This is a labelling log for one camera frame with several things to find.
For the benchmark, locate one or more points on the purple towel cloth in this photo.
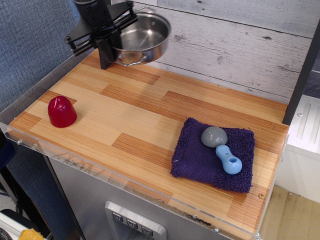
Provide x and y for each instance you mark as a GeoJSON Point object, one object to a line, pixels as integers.
{"type": "Point", "coordinates": [195, 161]}

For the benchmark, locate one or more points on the silver pot with handles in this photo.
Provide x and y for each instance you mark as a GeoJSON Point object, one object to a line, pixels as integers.
{"type": "Point", "coordinates": [144, 41]}

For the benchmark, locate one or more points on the white side cabinet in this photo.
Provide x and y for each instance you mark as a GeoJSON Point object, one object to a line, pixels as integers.
{"type": "Point", "coordinates": [299, 168]}

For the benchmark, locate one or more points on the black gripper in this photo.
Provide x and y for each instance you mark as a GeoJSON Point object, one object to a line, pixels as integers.
{"type": "Point", "coordinates": [100, 26]}

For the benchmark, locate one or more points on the dark grey right post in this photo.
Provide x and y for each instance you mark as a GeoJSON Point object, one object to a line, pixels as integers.
{"type": "Point", "coordinates": [303, 78]}

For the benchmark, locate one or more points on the clear acrylic table edge guard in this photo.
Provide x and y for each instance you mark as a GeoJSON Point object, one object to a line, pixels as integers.
{"type": "Point", "coordinates": [87, 187]}

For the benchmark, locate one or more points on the silver button control panel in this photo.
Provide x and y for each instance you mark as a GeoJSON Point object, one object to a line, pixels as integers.
{"type": "Point", "coordinates": [126, 224]}

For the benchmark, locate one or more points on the red plastic dome toy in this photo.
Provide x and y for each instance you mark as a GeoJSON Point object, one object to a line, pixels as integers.
{"type": "Point", "coordinates": [61, 112]}

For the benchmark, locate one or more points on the blue and grey spoon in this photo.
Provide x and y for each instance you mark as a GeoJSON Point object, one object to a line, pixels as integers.
{"type": "Point", "coordinates": [216, 137]}

